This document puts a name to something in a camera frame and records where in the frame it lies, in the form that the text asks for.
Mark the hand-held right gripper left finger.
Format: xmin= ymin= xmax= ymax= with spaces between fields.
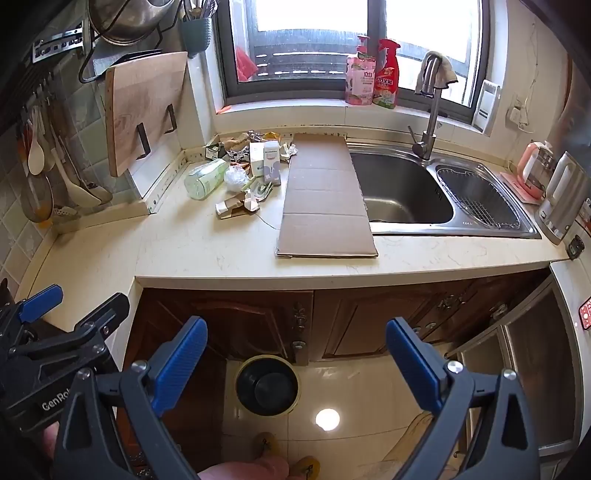
xmin=50 ymin=316 xmax=208 ymax=480

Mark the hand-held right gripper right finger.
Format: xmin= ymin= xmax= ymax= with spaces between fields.
xmin=386 ymin=316 xmax=542 ymax=480

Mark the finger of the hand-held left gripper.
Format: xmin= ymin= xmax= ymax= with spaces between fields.
xmin=0 ymin=284 xmax=64 ymax=340
xmin=18 ymin=293 xmax=130 ymax=370

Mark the black trash bin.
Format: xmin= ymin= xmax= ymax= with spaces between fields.
xmin=235 ymin=355 xmax=300 ymax=415

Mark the white toothpaste box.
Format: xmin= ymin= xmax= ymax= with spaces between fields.
xmin=262 ymin=142 xmax=282 ymax=186

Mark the person's left hand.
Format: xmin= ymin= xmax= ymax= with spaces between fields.
xmin=43 ymin=421 xmax=61 ymax=463

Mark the wooden cabinet door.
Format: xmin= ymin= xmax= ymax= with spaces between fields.
xmin=313 ymin=281 xmax=468 ymax=361
xmin=139 ymin=288 xmax=315 ymax=366

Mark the beige cloth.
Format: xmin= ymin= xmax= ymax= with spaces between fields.
xmin=382 ymin=410 xmax=445 ymax=463

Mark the round metal strainer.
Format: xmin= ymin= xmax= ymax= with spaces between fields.
xmin=20 ymin=172 xmax=55 ymax=223

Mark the stainless steel appliance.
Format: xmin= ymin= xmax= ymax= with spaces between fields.
xmin=447 ymin=276 xmax=583 ymax=459

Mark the yellow slipper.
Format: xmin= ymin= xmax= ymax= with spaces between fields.
xmin=295 ymin=455 xmax=322 ymax=477
xmin=256 ymin=431 xmax=280 ymax=457

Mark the person's leg in pink pants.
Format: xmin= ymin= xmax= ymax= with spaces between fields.
xmin=198 ymin=454 xmax=290 ymax=480

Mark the white spoon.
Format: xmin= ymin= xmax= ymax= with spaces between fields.
xmin=27 ymin=108 xmax=46 ymax=176

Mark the torn brown paper carton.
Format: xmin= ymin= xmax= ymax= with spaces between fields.
xmin=214 ymin=191 xmax=260 ymax=221

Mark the stainless steel double sink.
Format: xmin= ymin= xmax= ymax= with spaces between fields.
xmin=346 ymin=140 xmax=542 ymax=241

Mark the white appliance with red label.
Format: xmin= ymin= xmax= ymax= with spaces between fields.
xmin=549 ymin=260 xmax=591 ymax=444

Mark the flat cardboard sheet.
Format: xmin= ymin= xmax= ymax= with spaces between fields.
xmin=276 ymin=133 xmax=379 ymax=259

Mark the clear plastic wrapper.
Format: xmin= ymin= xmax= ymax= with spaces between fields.
xmin=224 ymin=165 xmax=248 ymax=192

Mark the pink tray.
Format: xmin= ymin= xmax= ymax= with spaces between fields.
xmin=500 ymin=171 xmax=542 ymax=205

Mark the crumpled printed wrapper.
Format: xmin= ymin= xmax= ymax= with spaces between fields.
xmin=225 ymin=142 xmax=250 ymax=168

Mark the wooden cutting board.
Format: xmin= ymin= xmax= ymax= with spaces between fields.
xmin=104 ymin=51 xmax=189 ymax=179

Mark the small white box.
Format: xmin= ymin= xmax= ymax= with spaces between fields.
xmin=249 ymin=141 xmax=265 ymax=179

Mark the silver electric kettle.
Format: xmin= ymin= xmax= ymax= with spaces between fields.
xmin=537 ymin=151 xmax=591 ymax=246

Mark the pink kettle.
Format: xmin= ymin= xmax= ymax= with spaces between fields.
xmin=517 ymin=140 xmax=557 ymax=200

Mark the steel faucet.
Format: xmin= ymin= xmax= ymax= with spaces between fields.
xmin=407 ymin=51 xmax=448 ymax=161

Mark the metal knife rack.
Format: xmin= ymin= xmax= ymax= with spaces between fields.
xmin=30 ymin=22 xmax=89 ymax=64

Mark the white vegetable slicer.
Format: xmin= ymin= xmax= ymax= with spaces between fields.
xmin=471 ymin=79 xmax=501 ymax=136

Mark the red spray bottle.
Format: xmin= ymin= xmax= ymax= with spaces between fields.
xmin=372 ymin=39 xmax=402 ymax=110

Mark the pink detergent pouch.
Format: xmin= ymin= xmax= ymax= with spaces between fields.
xmin=345 ymin=34 xmax=376 ymax=107

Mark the metal pot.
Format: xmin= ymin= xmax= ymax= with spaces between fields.
xmin=87 ymin=0 xmax=182 ymax=47

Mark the grey dish cloth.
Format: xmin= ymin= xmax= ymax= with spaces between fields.
xmin=414 ymin=52 xmax=459 ymax=96

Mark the red cloth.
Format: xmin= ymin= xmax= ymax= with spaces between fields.
xmin=235 ymin=45 xmax=260 ymax=82

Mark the teal utensil holder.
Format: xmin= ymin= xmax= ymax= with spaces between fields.
xmin=180 ymin=16 xmax=213 ymax=59

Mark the metal cutlery bundle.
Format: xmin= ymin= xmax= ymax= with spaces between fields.
xmin=182 ymin=0 xmax=219 ymax=22

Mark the wire sink basket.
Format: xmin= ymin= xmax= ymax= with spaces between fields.
xmin=436 ymin=167 xmax=521 ymax=230

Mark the black cutting board bracket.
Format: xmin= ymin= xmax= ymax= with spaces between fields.
xmin=135 ymin=103 xmax=179 ymax=161

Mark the black wire pot rack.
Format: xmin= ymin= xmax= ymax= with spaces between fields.
xmin=78 ymin=17 xmax=182 ymax=85

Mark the dark window frame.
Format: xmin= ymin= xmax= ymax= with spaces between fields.
xmin=216 ymin=0 xmax=491 ymax=123

